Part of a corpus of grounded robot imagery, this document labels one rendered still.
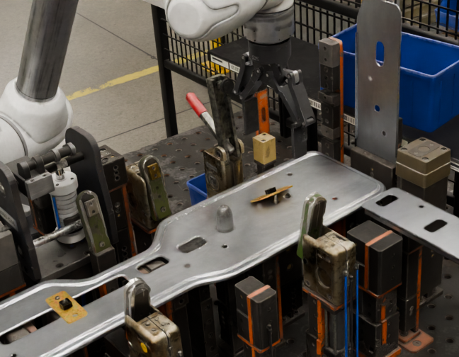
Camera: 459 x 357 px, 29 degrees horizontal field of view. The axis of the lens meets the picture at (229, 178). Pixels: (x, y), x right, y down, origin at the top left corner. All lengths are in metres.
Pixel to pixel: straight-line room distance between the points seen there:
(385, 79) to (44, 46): 0.80
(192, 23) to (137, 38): 3.98
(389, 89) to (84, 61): 3.46
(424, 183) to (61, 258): 0.71
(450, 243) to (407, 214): 0.12
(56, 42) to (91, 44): 3.20
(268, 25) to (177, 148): 1.11
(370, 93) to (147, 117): 2.63
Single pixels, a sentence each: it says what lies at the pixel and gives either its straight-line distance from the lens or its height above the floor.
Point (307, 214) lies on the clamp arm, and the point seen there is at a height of 1.08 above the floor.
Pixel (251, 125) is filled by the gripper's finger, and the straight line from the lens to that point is 1.70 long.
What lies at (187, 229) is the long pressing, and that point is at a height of 1.00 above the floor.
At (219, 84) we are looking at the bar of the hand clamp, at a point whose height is 1.21.
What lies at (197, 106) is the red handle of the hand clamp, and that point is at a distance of 1.82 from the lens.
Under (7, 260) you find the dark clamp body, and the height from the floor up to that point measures 1.03.
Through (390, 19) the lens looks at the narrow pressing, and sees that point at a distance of 1.72.
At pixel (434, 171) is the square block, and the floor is 1.03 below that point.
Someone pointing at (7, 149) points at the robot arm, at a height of 0.94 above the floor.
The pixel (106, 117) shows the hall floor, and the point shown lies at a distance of 4.41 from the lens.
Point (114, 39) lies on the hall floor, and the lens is 5.35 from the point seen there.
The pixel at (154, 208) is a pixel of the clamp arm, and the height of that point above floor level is 1.01.
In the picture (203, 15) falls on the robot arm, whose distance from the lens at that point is 1.33.
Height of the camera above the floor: 1.93
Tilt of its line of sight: 31 degrees down
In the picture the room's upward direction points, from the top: 5 degrees counter-clockwise
